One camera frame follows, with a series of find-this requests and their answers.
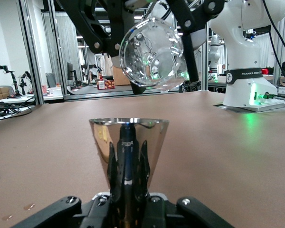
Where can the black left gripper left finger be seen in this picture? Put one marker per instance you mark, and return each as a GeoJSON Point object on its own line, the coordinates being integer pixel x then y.
{"type": "Point", "coordinates": [61, 213]}

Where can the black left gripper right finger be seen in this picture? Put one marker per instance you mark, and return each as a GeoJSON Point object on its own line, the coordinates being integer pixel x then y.
{"type": "Point", "coordinates": [192, 213]}

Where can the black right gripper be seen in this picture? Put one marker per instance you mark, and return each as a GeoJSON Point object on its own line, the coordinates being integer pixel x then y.
{"type": "Point", "coordinates": [133, 8]}

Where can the clear glass measuring cup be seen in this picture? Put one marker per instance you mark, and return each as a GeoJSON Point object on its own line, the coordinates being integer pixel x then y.
{"type": "Point", "coordinates": [154, 54]}

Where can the steel cone jigger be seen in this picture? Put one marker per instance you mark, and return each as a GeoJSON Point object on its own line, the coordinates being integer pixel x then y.
{"type": "Point", "coordinates": [128, 142]}

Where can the white lab robot arm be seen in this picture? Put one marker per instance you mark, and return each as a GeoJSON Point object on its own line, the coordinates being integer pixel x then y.
{"type": "Point", "coordinates": [215, 54]}

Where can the small black robot arm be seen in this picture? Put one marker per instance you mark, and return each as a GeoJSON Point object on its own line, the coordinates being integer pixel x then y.
{"type": "Point", "coordinates": [26, 83]}
{"type": "Point", "coordinates": [13, 80]}

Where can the brown table cover sheet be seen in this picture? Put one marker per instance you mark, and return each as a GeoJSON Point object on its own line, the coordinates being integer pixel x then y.
{"type": "Point", "coordinates": [204, 154]}

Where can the large cardboard box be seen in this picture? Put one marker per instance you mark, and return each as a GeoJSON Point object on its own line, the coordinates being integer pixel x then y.
{"type": "Point", "coordinates": [120, 78]}

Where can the red orange printed box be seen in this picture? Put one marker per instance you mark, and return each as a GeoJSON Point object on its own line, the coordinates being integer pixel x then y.
{"type": "Point", "coordinates": [105, 85]}

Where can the black computer monitor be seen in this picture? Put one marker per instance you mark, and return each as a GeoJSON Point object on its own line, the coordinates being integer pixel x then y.
{"type": "Point", "coordinates": [71, 71]}

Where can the flat cardboard box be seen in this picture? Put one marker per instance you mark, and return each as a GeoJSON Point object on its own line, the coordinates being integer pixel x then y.
{"type": "Point", "coordinates": [1, 93]}

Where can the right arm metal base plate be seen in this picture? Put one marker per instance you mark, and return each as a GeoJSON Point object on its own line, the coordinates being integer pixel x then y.
{"type": "Point", "coordinates": [251, 109]}

